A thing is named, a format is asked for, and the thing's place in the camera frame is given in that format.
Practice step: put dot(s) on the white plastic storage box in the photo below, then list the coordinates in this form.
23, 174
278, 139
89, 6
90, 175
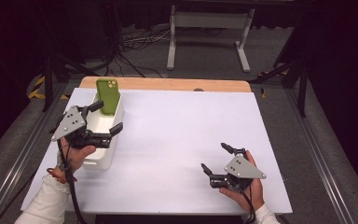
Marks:
104, 155

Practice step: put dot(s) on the white board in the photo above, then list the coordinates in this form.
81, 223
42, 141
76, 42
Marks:
174, 140

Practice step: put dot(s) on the white metal desk frame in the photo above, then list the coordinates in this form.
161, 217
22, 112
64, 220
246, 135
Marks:
209, 20

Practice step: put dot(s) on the green phone case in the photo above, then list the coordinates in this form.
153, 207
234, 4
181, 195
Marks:
108, 96

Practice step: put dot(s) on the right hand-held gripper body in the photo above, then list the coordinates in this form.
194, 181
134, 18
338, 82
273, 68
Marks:
244, 169

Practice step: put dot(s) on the person's right hand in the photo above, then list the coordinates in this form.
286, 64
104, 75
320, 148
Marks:
250, 196

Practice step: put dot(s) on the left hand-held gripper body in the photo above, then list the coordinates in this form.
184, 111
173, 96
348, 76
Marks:
70, 123

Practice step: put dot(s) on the aluminium floor rail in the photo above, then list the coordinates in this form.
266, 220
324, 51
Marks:
9, 174
318, 158

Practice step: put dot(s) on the person's left hand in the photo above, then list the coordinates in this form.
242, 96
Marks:
77, 157

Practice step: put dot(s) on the black tripod stand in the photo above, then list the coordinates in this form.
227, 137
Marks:
48, 84
301, 90

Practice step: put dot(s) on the wooden table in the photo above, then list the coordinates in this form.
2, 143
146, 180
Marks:
174, 84

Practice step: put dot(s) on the yellow black floor tape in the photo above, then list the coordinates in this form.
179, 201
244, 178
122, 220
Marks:
37, 90

